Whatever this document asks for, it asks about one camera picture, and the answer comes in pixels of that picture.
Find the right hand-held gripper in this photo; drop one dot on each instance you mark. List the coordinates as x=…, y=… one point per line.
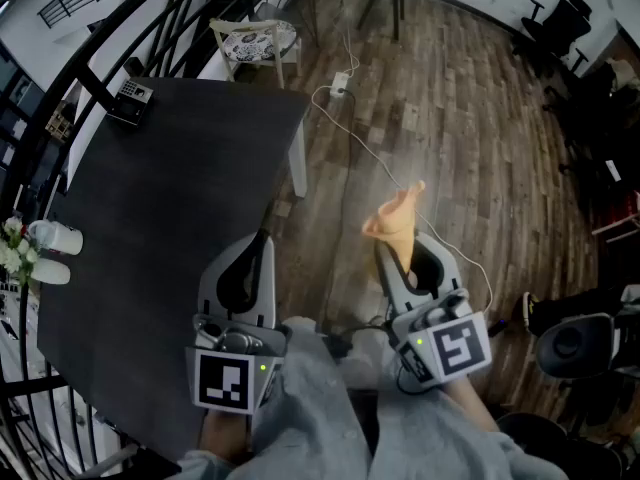
x=457, y=348

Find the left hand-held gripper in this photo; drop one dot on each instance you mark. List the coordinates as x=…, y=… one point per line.
x=222, y=383

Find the orange cloth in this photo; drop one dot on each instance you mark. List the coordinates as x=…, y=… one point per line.
x=397, y=218

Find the person's left forearm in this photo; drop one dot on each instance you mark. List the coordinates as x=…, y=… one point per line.
x=225, y=435

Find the person's right forearm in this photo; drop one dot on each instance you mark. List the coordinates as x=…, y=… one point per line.
x=467, y=403

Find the person's grey clothing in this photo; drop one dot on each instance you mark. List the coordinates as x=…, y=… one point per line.
x=310, y=418

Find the black office chair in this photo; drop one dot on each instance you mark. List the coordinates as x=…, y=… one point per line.
x=575, y=343
x=565, y=28

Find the white penguin print cup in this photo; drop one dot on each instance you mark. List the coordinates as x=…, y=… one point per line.
x=65, y=240

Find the white vase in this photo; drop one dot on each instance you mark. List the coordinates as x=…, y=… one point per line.
x=50, y=271

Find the clear plastic bottle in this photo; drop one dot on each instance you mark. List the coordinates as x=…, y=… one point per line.
x=36, y=233

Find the white power strip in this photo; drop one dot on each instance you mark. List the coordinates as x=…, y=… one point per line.
x=340, y=84

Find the white flower bouquet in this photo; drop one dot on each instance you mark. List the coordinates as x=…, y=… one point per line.
x=12, y=248

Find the floral seat cushion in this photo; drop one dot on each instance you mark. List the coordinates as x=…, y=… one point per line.
x=255, y=43

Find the white wooden chair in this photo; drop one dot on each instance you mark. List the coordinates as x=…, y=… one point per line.
x=275, y=38

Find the black metal railing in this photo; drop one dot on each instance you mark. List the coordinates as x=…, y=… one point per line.
x=75, y=68

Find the wooden side table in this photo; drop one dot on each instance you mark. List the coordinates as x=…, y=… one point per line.
x=312, y=13

